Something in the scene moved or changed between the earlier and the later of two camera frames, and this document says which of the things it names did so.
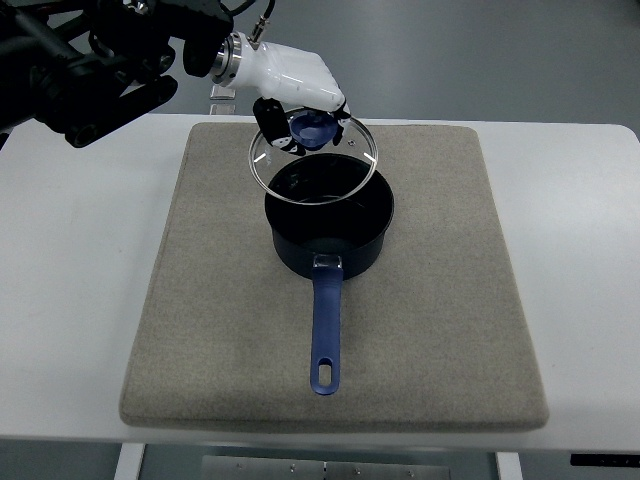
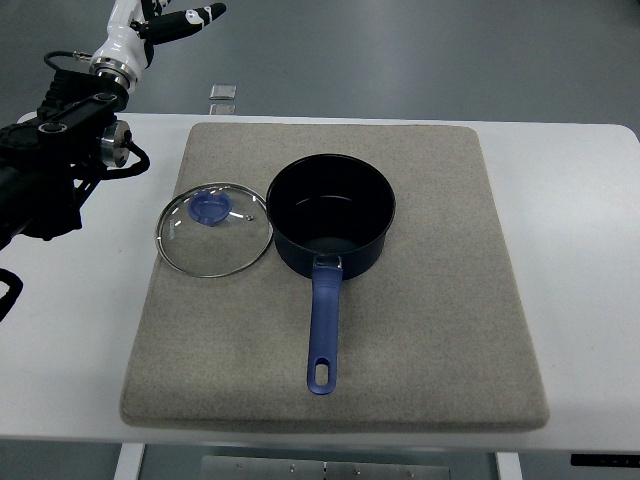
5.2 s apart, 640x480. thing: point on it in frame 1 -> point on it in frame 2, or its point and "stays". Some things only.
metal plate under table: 258,468 stays
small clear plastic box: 220,93 stays
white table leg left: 130,461 stays
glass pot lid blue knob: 326,172 -> 214,230
